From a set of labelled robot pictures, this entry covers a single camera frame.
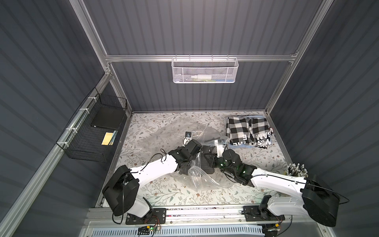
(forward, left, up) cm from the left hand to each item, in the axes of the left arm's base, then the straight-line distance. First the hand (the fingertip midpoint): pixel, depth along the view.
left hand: (190, 149), depth 85 cm
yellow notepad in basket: (-2, +41, +14) cm, 43 cm away
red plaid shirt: (+6, -45, 0) cm, 45 cm away
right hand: (-7, -7, +3) cm, 11 cm away
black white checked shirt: (+12, -32, +1) cm, 35 cm away
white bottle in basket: (+40, -8, +22) cm, 46 cm away
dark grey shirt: (-8, -10, +4) cm, 13 cm away
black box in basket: (+10, +43, +17) cm, 47 cm away
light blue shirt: (+6, -34, -6) cm, 35 cm away
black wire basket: (+5, +54, +10) cm, 55 cm away
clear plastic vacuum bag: (+21, +18, -13) cm, 31 cm away
